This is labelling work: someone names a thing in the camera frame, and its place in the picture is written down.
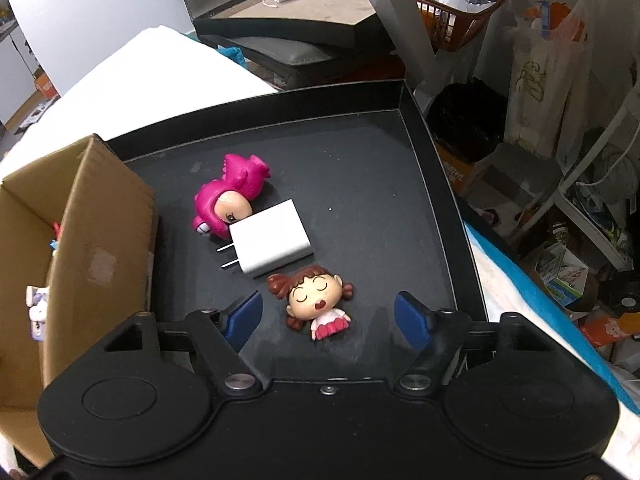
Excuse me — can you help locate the beige tote bag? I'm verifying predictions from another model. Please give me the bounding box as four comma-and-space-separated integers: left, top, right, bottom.
504, 0, 589, 159

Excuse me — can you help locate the white bed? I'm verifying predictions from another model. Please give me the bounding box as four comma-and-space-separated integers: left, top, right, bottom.
0, 25, 279, 181

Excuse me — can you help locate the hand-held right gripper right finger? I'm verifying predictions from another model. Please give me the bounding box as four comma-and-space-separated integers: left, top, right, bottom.
394, 290, 556, 400

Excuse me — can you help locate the brown cardboard box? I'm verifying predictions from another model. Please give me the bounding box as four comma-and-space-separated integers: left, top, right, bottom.
0, 133, 160, 467

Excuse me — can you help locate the orange printed box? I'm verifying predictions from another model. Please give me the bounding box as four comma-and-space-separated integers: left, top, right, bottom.
32, 72, 61, 99

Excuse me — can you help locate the orange cardboard box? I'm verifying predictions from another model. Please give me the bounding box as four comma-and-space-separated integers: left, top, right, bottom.
434, 142, 481, 194

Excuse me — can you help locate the black bag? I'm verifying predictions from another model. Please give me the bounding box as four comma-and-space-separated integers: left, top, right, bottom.
425, 79, 506, 164

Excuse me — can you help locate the purple cube bunny figurine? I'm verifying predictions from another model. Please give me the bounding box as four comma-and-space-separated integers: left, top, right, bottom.
25, 285, 51, 344

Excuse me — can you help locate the orange white plastic bag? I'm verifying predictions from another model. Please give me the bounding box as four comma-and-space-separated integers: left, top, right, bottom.
525, 0, 586, 47

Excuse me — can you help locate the brown-haired doll figurine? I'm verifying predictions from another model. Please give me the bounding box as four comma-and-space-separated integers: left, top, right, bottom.
266, 264, 356, 341

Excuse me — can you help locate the white blue bedsheet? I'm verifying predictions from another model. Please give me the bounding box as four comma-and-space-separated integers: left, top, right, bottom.
462, 220, 640, 417

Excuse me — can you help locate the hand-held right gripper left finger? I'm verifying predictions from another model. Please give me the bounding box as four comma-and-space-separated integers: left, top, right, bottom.
99, 290, 271, 401

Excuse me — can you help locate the teal cloth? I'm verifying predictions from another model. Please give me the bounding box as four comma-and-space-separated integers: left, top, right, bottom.
220, 45, 250, 69

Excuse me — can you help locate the black framed board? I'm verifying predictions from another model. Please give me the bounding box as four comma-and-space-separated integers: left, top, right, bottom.
192, 0, 382, 51

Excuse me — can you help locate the white charger plug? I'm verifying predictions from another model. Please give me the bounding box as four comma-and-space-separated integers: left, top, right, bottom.
216, 199, 315, 280

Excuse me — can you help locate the red plastic basket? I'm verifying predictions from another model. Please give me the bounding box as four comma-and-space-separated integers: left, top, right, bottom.
410, 0, 506, 54

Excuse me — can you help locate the colourful small carton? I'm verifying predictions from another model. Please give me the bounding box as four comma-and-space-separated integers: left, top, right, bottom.
534, 242, 589, 306

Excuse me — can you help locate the grey chair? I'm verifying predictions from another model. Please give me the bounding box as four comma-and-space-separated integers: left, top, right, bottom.
227, 34, 402, 92

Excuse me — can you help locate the orange flat packet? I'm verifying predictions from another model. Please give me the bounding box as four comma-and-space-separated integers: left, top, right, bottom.
579, 309, 637, 347

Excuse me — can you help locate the black tray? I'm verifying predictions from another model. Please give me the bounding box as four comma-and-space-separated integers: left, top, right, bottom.
102, 80, 489, 387

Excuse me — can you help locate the pink dinosaur costume figurine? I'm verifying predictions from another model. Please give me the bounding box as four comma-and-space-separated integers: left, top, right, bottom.
191, 152, 274, 239

